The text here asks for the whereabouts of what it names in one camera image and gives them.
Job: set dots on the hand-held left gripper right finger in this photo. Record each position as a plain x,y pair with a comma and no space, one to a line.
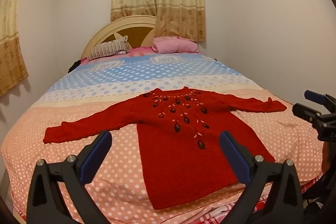
233,153

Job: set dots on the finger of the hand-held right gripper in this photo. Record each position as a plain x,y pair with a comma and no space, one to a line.
304,111
315,96

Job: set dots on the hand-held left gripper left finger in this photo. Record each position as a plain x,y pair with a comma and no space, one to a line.
97,153

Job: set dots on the red embroidered knit sweater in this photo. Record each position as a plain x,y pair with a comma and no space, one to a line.
178,161

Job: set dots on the polka dot bedspread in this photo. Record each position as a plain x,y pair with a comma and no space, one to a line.
113,87

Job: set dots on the dark cloth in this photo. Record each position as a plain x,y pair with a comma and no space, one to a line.
74,65

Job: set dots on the striped pillow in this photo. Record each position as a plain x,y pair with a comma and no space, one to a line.
107,50

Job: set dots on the pink floral sheet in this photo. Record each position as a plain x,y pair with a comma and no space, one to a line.
140,51

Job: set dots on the cream wooden headboard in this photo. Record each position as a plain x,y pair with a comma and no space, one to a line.
110,32

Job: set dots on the pink pillow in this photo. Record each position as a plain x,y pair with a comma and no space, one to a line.
173,45

